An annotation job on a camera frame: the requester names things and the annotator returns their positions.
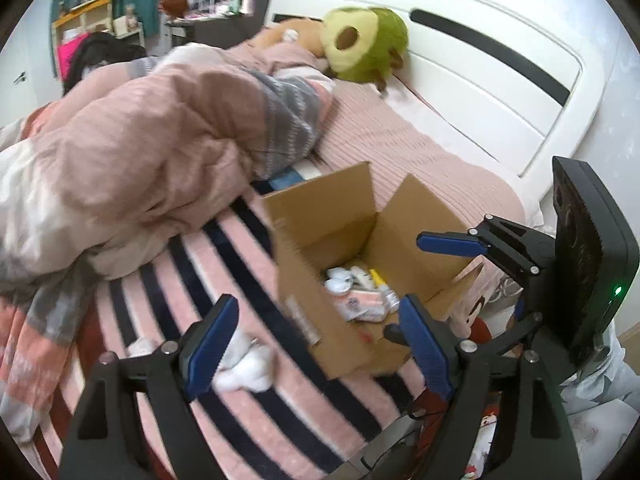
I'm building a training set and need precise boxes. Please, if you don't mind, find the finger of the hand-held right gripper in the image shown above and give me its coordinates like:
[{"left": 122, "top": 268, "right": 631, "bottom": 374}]
[
  {"left": 384, "top": 300, "right": 543, "bottom": 361},
  {"left": 416, "top": 214, "right": 556, "bottom": 286}
]

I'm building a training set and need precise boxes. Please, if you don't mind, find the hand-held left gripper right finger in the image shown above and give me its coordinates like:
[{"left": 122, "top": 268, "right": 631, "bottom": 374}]
[{"left": 397, "top": 294, "right": 583, "bottom": 480}]

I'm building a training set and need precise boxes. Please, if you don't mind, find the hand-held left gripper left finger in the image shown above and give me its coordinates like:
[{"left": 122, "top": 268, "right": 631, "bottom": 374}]
[{"left": 59, "top": 295, "right": 241, "bottom": 480}]

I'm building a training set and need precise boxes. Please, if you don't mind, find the pink white tissue pack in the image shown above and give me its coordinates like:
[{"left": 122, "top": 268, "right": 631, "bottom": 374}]
[{"left": 337, "top": 287, "right": 388, "bottom": 322}]

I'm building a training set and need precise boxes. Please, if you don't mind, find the white round case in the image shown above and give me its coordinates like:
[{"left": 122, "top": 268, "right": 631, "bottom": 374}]
[{"left": 324, "top": 269, "right": 351, "bottom": 297}]

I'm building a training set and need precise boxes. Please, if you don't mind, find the cardboard box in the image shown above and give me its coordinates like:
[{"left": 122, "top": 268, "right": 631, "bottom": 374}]
[{"left": 262, "top": 161, "right": 486, "bottom": 380}]

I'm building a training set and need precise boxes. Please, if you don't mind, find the striped plush blanket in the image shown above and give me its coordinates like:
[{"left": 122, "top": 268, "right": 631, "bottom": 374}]
[{"left": 30, "top": 205, "right": 436, "bottom": 480}]

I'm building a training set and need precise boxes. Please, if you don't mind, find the person's patterned pajamas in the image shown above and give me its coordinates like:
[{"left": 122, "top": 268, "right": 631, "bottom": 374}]
[{"left": 557, "top": 320, "right": 640, "bottom": 441}]

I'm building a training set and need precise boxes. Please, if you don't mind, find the white bed headboard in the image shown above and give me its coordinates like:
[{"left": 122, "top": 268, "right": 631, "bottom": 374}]
[{"left": 262, "top": 0, "right": 626, "bottom": 216}]

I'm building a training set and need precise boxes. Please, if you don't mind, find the green avocado plush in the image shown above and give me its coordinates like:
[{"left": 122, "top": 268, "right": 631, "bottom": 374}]
[{"left": 320, "top": 6, "right": 410, "bottom": 93}]

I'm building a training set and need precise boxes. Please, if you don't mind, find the pink grey patchwork duvet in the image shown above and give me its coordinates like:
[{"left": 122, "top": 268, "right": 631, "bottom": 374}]
[{"left": 0, "top": 42, "right": 337, "bottom": 441}]

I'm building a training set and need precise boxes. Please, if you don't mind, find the brown plush toy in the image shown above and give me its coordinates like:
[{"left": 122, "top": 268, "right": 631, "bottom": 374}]
[{"left": 250, "top": 17, "right": 328, "bottom": 58}]

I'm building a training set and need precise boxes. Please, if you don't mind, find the black garment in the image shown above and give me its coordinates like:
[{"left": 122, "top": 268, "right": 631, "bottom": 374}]
[{"left": 62, "top": 32, "right": 148, "bottom": 96}]

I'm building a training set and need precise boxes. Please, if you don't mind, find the white door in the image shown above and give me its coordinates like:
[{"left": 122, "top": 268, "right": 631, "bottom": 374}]
[{"left": 2, "top": 20, "right": 58, "bottom": 126}]

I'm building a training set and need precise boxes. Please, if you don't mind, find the pink bag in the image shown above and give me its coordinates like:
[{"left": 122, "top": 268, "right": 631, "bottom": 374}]
[{"left": 56, "top": 40, "right": 83, "bottom": 78}]

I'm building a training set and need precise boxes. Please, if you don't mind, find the white storage box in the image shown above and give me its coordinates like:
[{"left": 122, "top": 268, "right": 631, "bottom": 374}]
[{"left": 112, "top": 4, "right": 146, "bottom": 43}]

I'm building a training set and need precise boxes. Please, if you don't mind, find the yellow white shelf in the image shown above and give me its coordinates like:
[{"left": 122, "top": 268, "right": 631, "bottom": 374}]
[{"left": 52, "top": 0, "right": 118, "bottom": 36}]

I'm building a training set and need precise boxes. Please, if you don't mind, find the black cable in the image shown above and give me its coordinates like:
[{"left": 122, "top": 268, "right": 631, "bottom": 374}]
[{"left": 395, "top": 400, "right": 451, "bottom": 423}]

